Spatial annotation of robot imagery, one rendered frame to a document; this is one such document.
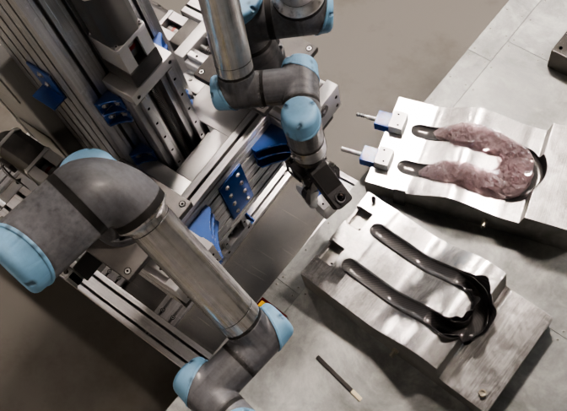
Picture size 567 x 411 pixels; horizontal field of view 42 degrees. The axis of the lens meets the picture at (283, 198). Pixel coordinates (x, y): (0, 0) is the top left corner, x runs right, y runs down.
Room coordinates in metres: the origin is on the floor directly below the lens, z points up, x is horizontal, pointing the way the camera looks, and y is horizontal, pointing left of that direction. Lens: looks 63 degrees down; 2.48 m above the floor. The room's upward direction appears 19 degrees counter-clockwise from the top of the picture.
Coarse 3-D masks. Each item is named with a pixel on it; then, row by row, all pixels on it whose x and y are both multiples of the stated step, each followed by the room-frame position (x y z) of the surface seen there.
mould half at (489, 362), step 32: (384, 224) 0.67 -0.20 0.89; (416, 224) 0.65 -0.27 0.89; (352, 256) 0.62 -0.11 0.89; (384, 256) 0.60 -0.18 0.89; (448, 256) 0.54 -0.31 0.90; (320, 288) 0.57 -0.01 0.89; (352, 288) 0.55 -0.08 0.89; (416, 288) 0.50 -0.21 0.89; (448, 288) 0.47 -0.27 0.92; (352, 320) 0.50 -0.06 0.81; (384, 320) 0.46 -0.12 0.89; (416, 320) 0.42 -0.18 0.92; (512, 320) 0.37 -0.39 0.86; (544, 320) 0.35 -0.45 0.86; (416, 352) 0.36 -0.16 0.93; (448, 352) 0.33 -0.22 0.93; (480, 352) 0.33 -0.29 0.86; (512, 352) 0.31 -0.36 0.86; (448, 384) 0.29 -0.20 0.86; (480, 384) 0.26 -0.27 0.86
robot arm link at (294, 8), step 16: (272, 0) 1.10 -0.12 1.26; (288, 0) 1.04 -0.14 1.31; (304, 0) 1.03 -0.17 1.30; (320, 0) 1.04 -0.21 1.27; (272, 16) 1.07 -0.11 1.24; (288, 16) 1.03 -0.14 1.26; (304, 16) 1.02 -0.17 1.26; (320, 16) 1.03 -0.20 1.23; (288, 32) 1.05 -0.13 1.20; (304, 32) 1.04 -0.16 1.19; (320, 32) 1.03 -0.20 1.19
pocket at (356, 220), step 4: (356, 208) 0.74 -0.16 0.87; (360, 208) 0.74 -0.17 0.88; (356, 212) 0.73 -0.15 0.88; (360, 212) 0.73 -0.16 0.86; (364, 212) 0.72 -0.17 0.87; (368, 212) 0.72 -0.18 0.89; (352, 216) 0.72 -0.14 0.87; (356, 216) 0.73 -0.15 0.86; (360, 216) 0.72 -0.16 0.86; (364, 216) 0.72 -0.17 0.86; (368, 216) 0.72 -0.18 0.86; (348, 220) 0.72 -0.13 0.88; (352, 220) 0.72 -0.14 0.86; (356, 220) 0.72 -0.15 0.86; (360, 220) 0.71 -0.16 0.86; (364, 220) 0.71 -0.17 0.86; (352, 224) 0.71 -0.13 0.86; (356, 224) 0.70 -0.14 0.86; (360, 224) 0.70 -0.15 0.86; (356, 228) 0.70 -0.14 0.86; (360, 228) 0.69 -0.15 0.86
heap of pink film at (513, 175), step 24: (456, 144) 0.80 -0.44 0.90; (480, 144) 0.77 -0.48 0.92; (504, 144) 0.76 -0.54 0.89; (432, 168) 0.77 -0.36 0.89; (456, 168) 0.73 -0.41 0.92; (480, 168) 0.72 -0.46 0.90; (504, 168) 0.70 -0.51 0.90; (528, 168) 0.68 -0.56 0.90; (480, 192) 0.67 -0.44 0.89; (504, 192) 0.65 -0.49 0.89
